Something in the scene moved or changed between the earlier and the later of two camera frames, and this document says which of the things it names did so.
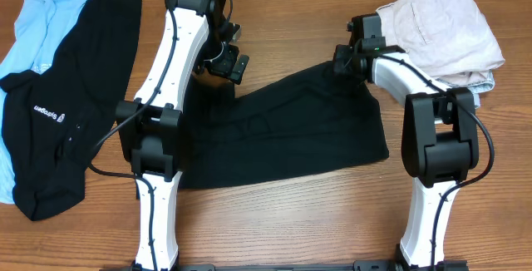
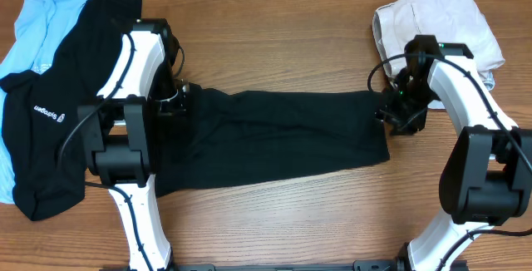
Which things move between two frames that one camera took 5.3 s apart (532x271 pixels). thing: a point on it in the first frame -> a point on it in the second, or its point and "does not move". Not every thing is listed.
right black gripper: x=342 y=71 -> x=388 y=110
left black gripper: x=238 y=68 -> x=175 y=105
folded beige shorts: x=444 y=29 does not move
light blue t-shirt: x=44 y=19 does not move
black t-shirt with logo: x=56 y=120 does not move
